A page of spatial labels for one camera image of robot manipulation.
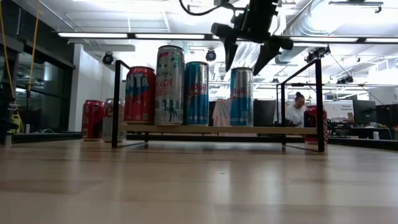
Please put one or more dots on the wooden shelf with black frame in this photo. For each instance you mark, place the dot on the wooden shelf with black frame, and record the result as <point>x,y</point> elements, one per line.
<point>217,129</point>

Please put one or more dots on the small white bottle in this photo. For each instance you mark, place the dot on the small white bottle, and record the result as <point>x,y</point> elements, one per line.
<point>28,129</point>

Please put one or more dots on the red Coca-Cola can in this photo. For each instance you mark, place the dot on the red Coca-Cola can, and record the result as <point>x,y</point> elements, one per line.
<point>91,121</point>
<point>310,119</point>

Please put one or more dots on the overhead LED light bar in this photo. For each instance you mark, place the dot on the overhead LED light bar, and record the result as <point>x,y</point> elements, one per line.
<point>169,36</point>

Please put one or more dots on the orange Fanta can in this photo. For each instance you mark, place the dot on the orange Fanta can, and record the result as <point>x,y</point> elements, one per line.
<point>140,102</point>

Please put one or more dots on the black monitor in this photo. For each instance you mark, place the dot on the black monitor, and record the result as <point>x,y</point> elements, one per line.
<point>363,112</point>
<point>387,115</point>

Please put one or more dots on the white Celsius can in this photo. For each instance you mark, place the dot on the white Celsius can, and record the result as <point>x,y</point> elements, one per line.
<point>169,93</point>

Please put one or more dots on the silver Diet Coke can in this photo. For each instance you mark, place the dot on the silver Diet Coke can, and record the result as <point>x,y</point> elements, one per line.
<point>106,124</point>

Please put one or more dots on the yellow-green plug device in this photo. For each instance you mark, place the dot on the yellow-green plug device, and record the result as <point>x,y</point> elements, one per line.
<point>17,122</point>

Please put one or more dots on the person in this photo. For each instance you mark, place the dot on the person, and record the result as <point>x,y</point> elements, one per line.
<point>296,113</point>

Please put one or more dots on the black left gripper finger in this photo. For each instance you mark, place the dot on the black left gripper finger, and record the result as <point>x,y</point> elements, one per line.
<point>265,59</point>
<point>230,53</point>

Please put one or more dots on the black panel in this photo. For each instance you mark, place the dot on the black panel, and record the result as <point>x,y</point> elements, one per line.
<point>211,113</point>
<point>264,113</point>

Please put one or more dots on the black track light cluster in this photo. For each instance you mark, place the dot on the black track light cluster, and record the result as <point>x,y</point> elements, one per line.
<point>312,56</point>
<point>342,81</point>

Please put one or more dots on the white cloth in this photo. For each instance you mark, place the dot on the white cloth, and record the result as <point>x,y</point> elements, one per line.
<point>222,113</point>

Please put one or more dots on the white sign board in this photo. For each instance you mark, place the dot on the white sign board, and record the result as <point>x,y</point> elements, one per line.
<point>342,107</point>

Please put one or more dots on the white cup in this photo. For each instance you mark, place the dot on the white cup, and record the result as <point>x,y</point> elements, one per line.
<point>7,140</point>
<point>376,135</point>

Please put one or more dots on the blue silver Red Bull can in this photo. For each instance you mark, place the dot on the blue silver Red Bull can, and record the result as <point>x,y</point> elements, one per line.
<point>196,99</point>
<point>242,102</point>

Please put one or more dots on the black ceiling spotlight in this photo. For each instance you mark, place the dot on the black ceiling spotlight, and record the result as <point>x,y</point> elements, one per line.
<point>108,58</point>
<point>211,55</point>

